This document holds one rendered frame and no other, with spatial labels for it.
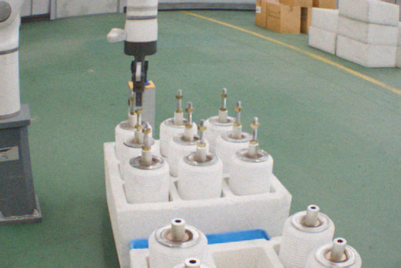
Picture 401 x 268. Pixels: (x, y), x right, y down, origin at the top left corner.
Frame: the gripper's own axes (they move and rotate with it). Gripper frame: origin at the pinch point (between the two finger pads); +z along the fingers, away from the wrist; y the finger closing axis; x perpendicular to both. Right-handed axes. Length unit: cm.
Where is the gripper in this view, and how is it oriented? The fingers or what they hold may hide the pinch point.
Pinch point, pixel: (139, 99)
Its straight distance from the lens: 113.9
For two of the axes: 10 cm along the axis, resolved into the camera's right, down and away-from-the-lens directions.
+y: -0.7, -3.5, 9.3
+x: -10.0, -0.1, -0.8
